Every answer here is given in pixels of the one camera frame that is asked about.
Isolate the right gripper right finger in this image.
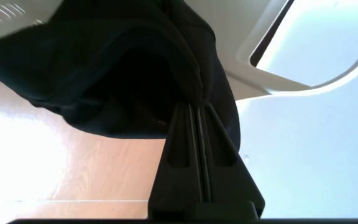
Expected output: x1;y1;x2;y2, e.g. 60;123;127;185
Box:
196;101;266;218

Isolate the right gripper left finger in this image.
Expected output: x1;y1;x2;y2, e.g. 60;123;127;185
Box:
147;102;204;219

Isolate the black garment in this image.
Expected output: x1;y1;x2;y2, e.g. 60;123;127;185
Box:
0;0;241;152

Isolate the white laundry basket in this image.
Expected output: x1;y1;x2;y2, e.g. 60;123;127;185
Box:
0;0;358;101

